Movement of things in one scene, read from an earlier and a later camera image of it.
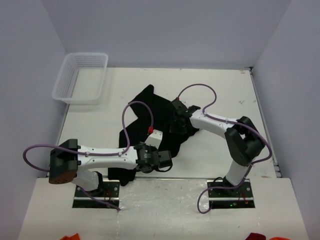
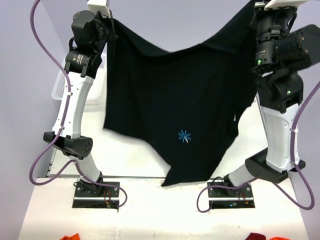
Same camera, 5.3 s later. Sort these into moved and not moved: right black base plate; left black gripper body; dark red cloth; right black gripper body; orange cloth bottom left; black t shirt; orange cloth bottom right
Moved: left black gripper body; right black gripper body; black t shirt
Not moved: orange cloth bottom right; right black base plate; orange cloth bottom left; dark red cloth
